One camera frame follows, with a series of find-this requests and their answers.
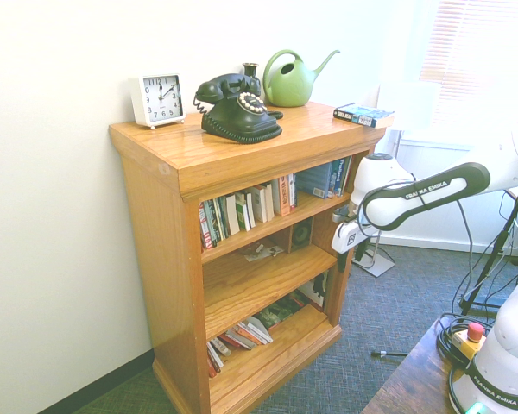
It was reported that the green plastic watering can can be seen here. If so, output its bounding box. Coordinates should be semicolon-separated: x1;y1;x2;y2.
262;48;341;108

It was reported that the fallen orange white book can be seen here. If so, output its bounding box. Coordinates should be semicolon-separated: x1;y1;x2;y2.
232;321;268;347

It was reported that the flat green cover book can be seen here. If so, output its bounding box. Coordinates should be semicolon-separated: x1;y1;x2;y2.
252;292;310;331

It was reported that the black vintage rotary telephone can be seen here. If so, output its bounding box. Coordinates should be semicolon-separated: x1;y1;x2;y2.
193;72;285;145

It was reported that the clear plastic hardware bag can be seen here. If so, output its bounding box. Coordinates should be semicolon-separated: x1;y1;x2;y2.
241;241;286;263

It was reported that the cream white book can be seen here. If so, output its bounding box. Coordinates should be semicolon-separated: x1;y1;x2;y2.
261;181;276;222

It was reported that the blue Thailand guide book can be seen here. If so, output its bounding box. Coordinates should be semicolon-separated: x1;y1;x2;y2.
329;158;347;198

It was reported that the fallen white book with lettering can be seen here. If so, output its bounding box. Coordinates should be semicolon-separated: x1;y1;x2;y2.
210;336;233;358

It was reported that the slim white red book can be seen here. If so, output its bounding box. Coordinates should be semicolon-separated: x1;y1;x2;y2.
341;155;354;191

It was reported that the black tripod stand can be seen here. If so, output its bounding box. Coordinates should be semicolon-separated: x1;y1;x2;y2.
459;183;518;316

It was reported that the white window blind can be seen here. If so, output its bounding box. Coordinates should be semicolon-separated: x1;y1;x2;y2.
418;0;518;127

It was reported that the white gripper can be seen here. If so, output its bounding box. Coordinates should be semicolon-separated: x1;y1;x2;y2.
331;217;375;274

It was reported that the grey hanging cable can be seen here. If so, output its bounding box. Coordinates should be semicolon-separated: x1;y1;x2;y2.
455;199;477;305

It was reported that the blue paperback book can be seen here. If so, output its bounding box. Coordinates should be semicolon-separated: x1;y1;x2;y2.
332;102;395;129

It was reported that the red and white book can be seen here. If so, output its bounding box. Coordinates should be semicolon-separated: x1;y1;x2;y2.
198;201;213;251

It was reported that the white book with pages showing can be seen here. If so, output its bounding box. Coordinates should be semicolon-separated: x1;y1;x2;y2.
224;193;242;236

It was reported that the white square alarm clock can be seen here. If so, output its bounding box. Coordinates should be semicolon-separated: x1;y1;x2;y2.
128;72;186;130

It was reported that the red emergency stop button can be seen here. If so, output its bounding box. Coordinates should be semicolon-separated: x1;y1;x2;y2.
451;322;487;360

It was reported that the oak wooden bookshelf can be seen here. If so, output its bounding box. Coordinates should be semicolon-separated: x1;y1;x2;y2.
108;101;388;414

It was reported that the green spine book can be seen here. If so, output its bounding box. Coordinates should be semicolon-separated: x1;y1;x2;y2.
235;192;251;233

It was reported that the grey blue leaning book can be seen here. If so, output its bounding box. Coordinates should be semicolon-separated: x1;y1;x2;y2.
295;162;334;200

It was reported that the small dark vase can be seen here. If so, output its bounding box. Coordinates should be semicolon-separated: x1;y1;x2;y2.
241;62;262;94

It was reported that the dark green book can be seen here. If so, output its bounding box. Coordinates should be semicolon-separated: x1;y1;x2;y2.
205;198;225;248

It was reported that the coiled black cable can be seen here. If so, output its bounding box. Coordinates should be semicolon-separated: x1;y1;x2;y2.
435;312;497;368

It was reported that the orange spine book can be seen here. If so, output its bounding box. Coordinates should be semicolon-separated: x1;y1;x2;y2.
278;174;293;217

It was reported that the grey white book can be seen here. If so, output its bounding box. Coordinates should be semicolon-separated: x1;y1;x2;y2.
270;179;283;216

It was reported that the thick white book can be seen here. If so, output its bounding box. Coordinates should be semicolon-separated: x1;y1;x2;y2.
246;185;269;224

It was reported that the thin white book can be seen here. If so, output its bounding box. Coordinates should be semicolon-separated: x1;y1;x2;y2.
244;192;257;229

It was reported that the small wooden speaker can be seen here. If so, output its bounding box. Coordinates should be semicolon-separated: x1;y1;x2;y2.
280;216;315;254

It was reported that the white book with black picture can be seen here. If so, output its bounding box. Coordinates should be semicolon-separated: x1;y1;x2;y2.
295;270;331;311

